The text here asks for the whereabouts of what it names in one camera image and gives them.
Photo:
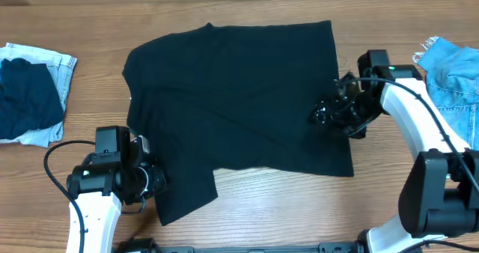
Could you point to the black t-shirt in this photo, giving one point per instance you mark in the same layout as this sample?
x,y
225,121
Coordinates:
x,y
234,97

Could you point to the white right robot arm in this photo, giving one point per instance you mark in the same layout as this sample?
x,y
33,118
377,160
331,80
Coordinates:
x,y
439,199

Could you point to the folded navy garment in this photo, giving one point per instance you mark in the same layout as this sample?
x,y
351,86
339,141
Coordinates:
x,y
29,98

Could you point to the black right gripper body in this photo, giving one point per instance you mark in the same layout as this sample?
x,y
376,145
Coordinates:
x,y
333,108

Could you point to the folded light denim garment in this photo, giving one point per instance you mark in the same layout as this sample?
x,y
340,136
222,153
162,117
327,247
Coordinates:
x,y
61,67

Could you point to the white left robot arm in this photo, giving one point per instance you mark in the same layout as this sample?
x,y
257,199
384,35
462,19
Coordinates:
x,y
120,172

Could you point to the blue denim jeans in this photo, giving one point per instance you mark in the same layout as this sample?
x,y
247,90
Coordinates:
x,y
452,83

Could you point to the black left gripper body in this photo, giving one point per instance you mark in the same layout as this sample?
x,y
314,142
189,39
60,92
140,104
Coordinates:
x,y
158,178

